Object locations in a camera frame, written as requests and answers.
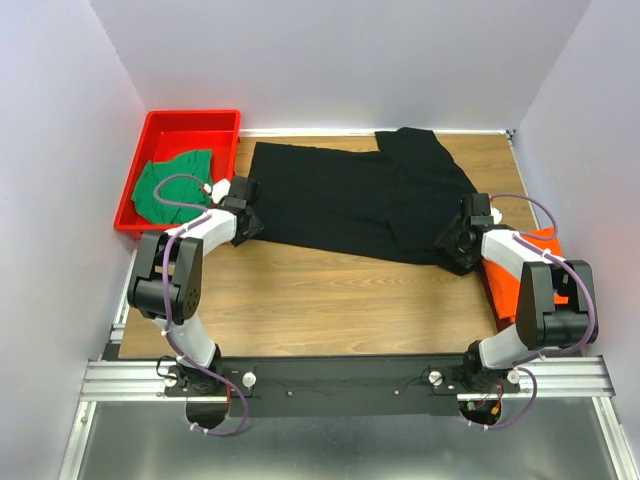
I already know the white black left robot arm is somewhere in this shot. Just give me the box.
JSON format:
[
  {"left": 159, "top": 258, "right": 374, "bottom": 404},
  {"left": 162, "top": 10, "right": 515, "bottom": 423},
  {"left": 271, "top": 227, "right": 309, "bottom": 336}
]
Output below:
[{"left": 127, "top": 174, "right": 263, "bottom": 396}]

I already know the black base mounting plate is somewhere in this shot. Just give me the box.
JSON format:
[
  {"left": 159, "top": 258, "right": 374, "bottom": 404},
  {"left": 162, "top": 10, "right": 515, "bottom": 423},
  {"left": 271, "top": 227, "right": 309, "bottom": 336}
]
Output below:
[{"left": 164, "top": 354, "right": 506, "bottom": 419}]

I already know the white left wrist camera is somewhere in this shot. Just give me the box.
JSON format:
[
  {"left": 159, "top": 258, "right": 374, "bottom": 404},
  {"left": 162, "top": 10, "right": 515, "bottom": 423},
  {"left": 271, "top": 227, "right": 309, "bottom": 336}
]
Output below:
[{"left": 202, "top": 178, "right": 231, "bottom": 206}]

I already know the aluminium frame rail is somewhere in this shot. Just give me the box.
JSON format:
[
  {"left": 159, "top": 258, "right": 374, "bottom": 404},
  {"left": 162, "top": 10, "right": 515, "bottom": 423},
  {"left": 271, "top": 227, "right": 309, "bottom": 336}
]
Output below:
[{"left": 80, "top": 355, "right": 615, "bottom": 402}]

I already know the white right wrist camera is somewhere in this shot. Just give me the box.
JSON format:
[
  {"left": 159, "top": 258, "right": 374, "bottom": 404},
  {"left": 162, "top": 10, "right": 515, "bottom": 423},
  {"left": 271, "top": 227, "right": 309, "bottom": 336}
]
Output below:
[{"left": 489, "top": 197, "right": 503, "bottom": 225}]

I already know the green crumpled t shirt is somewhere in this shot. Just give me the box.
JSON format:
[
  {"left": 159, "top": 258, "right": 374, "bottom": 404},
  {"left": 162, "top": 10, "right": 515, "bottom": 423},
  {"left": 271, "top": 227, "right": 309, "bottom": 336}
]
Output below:
[{"left": 132, "top": 149, "right": 212, "bottom": 225}]

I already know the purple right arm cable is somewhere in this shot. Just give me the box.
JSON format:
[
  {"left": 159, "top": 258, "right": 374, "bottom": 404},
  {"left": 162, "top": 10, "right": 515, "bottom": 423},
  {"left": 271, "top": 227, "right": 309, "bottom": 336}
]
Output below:
[{"left": 467, "top": 192, "right": 599, "bottom": 431}]

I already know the red plastic bin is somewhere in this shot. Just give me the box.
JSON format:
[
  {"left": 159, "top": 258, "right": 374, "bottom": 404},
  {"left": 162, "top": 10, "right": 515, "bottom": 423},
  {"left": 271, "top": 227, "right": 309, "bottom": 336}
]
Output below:
[{"left": 114, "top": 109, "right": 241, "bottom": 239}]

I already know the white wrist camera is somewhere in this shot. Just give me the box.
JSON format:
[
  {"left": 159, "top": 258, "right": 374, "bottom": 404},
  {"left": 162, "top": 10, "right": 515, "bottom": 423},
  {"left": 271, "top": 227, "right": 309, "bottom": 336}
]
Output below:
[
  {"left": 202, "top": 178, "right": 231, "bottom": 206},
  {"left": 489, "top": 197, "right": 503, "bottom": 225}
]

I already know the black t shirt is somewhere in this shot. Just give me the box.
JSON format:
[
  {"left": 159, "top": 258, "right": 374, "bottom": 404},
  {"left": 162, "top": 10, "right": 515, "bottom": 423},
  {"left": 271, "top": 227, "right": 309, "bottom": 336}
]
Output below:
[{"left": 249, "top": 127, "right": 476, "bottom": 276}]

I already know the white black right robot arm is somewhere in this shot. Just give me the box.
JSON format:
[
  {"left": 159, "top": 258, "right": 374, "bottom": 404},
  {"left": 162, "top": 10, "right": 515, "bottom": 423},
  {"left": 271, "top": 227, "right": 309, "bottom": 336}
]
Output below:
[{"left": 436, "top": 193, "right": 599, "bottom": 392}]

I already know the orange folded t shirt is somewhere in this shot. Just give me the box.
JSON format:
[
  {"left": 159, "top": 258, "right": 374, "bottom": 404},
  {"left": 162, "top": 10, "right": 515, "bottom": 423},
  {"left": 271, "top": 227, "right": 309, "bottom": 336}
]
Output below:
[{"left": 482, "top": 227, "right": 563, "bottom": 332}]

